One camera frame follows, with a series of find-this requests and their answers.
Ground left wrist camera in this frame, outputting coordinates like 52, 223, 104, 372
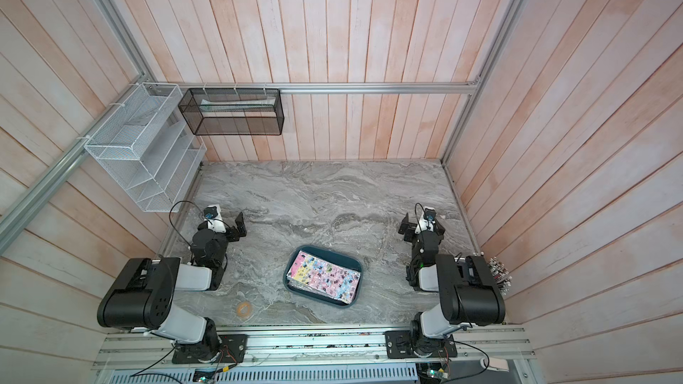
203, 204, 227, 233

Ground aluminium frame bar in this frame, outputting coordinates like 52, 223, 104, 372
176, 82, 478, 94

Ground white wire mesh shelf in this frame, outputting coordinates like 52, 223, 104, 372
85, 83, 206, 213

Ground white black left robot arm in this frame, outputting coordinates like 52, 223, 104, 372
97, 206, 247, 364

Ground black wire mesh basket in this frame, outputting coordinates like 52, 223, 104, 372
179, 87, 285, 136

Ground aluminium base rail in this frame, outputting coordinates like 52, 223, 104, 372
92, 324, 535, 370

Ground red cup of pencils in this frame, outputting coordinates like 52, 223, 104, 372
468, 255, 512, 295

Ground teal plastic storage box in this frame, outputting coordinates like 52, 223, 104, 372
282, 245, 363, 308

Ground pink sticker sheet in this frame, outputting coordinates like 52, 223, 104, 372
285, 250, 362, 305

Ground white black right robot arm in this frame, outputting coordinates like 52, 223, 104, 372
385, 208, 505, 359

